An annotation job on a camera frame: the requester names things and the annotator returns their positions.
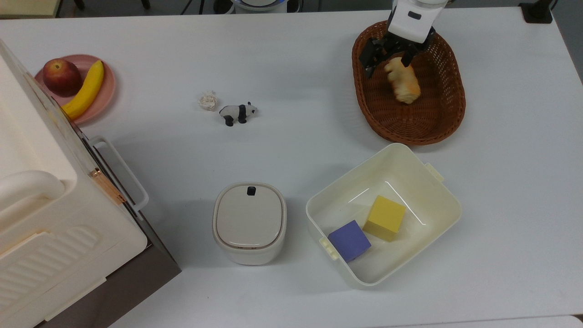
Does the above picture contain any toy panda figure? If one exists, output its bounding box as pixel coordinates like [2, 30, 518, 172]
[219, 102, 258, 127]

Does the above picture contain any purple cube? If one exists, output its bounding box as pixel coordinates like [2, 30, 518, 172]
[328, 220, 372, 263]

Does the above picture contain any yellow cube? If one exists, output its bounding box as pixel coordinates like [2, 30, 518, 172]
[363, 195, 407, 242]

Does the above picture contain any cream toaster oven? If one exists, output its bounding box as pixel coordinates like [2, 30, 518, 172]
[0, 39, 148, 328]

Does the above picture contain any white drawer handle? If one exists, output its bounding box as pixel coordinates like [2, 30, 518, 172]
[89, 136, 149, 212]

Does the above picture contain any black clamp stand base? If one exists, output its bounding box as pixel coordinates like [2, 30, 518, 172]
[519, 0, 554, 24]

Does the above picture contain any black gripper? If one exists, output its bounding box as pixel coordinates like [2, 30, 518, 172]
[359, 28, 435, 79]

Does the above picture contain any pink plate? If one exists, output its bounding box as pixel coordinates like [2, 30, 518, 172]
[34, 55, 117, 126]

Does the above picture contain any toy bread loaf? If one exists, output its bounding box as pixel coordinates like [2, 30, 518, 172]
[384, 57, 422, 104]

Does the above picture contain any red apple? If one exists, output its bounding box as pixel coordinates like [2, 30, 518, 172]
[43, 58, 83, 97]

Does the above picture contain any beige desk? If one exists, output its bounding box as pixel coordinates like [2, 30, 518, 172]
[0, 0, 62, 19]

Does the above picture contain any yellow banana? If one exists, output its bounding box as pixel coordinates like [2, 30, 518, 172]
[61, 60, 105, 121]

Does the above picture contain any small cream lidded trash can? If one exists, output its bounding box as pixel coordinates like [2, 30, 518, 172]
[212, 182, 287, 266]

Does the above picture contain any brown wicker basket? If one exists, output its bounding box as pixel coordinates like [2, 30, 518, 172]
[352, 20, 466, 146]

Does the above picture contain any dark brown drawer box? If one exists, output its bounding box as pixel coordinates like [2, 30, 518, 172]
[36, 137, 182, 328]

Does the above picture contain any white plastic storage bin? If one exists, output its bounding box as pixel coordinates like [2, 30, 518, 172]
[305, 143, 463, 290]

